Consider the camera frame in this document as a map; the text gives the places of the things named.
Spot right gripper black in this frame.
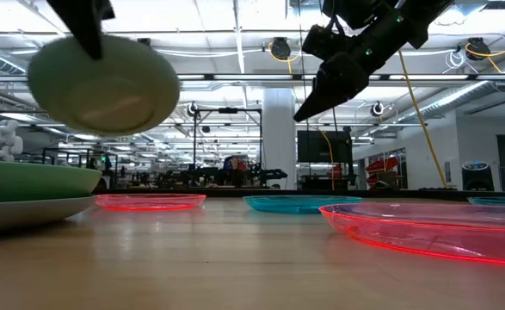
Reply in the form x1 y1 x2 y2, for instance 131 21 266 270
293 0 455 123

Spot pale green plastic plate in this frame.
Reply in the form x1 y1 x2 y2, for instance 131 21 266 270
27 34 182 138

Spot teal translucent plastic plate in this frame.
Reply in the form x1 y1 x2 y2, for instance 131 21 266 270
467 195 505 208
243 195 362 215

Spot pink translucent plastic plate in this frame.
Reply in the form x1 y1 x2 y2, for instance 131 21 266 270
318 202 505 268
95 193 207 213

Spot black monitor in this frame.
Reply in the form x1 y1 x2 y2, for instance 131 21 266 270
296 129 354 164

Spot white pillar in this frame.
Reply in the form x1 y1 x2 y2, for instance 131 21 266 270
262 87 298 190

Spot long ceiling light strip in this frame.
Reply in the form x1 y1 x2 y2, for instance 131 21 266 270
0 73 505 83

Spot red stacked objects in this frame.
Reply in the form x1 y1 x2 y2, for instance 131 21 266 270
365 156 402 185

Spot person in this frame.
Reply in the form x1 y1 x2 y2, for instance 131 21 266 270
222 154 249 188

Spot black round bin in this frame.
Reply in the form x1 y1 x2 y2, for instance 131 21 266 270
461 160 496 192

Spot large grey plate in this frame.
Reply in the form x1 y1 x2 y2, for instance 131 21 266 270
0 194 98 235

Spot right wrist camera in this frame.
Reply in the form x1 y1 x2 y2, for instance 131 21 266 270
302 23 346 62

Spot thin black hanging cable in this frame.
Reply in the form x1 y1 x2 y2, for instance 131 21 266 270
297 0 311 132

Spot black rig frame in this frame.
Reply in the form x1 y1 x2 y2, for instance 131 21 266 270
192 107 263 173

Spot yellow hanging cable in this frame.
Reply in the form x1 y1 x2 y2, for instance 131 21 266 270
397 49 448 188

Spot silver ventilation duct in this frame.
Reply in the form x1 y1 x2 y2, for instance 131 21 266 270
396 64 505 126

